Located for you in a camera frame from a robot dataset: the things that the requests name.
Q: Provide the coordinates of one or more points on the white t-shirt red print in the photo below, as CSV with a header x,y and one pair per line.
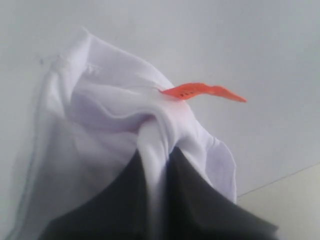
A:
x,y
96,107

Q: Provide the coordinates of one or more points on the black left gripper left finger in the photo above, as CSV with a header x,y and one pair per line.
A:
x,y
119,212

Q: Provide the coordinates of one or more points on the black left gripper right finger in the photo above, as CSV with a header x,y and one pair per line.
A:
x,y
193,210

